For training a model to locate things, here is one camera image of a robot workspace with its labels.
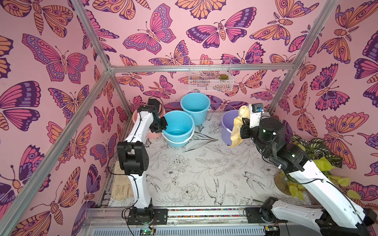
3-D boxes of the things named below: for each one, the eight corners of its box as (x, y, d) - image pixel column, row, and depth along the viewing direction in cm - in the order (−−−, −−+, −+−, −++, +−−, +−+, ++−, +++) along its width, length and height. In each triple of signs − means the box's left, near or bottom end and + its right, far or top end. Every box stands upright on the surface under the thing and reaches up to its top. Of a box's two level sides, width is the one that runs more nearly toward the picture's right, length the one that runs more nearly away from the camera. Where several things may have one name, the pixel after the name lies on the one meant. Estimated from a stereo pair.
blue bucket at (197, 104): (181, 129, 113) (179, 112, 99) (182, 109, 126) (181, 92, 112) (209, 128, 112) (211, 112, 98) (207, 109, 126) (209, 92, 112)
